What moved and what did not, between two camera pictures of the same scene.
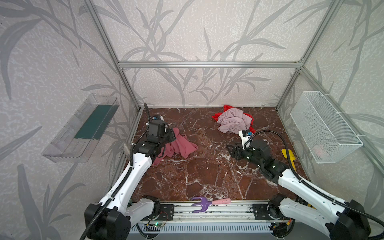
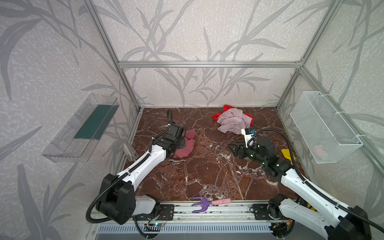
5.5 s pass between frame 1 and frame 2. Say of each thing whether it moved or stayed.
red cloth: stayed
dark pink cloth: moved
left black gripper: moved
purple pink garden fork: stayed
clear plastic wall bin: stayed
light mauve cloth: stayed
